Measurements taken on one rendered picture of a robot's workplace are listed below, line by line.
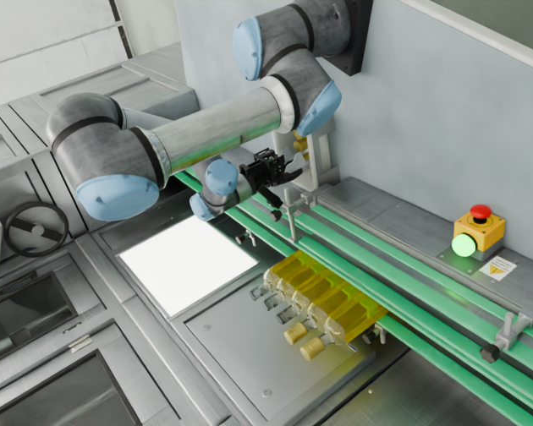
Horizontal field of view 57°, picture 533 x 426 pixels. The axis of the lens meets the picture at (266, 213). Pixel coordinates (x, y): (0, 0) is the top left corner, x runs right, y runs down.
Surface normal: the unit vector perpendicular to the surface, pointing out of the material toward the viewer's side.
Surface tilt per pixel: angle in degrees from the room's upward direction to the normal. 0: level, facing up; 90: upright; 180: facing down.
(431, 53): 0
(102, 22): 90
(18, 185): 90
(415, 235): 90
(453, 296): 90
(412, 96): 0
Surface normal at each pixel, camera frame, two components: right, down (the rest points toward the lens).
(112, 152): 0.25, -0.41
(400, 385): -0.17, -0.80
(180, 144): 0.47, 0.03
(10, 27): 0.58, 0.38
